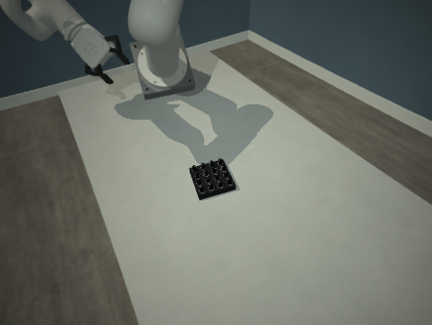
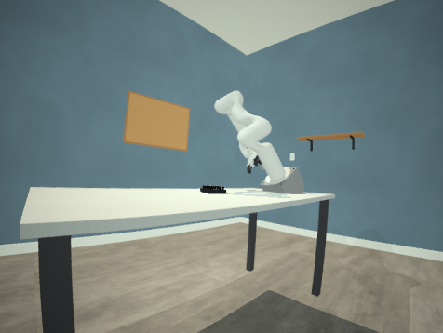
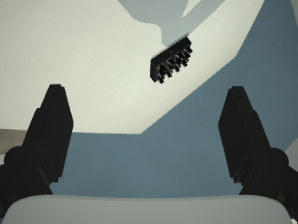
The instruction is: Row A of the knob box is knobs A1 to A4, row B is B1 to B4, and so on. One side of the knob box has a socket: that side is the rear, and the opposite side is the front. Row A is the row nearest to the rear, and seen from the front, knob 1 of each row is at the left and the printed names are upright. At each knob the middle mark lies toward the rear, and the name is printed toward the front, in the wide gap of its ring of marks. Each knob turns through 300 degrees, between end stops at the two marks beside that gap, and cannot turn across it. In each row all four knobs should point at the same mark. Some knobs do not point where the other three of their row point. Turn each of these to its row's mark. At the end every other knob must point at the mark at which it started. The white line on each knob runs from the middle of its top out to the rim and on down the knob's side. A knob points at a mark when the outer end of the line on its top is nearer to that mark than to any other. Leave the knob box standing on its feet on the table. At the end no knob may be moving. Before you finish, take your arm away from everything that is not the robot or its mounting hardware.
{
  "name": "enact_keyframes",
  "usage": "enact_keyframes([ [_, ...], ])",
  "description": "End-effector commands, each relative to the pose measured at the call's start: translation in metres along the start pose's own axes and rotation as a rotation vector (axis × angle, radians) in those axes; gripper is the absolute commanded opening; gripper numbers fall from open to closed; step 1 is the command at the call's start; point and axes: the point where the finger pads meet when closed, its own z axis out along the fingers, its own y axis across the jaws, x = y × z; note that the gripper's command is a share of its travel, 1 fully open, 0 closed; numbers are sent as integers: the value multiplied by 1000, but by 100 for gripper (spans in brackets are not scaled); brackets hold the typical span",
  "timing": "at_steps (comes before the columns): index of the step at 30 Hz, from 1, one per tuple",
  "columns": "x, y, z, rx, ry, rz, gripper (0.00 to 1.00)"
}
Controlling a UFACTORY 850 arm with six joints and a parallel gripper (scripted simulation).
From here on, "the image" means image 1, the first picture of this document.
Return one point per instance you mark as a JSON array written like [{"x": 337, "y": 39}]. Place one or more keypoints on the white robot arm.
[{"x": 151, "y": 22}]

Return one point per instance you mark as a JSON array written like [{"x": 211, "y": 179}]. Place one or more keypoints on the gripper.
[{"x": 96, "y": 50}]

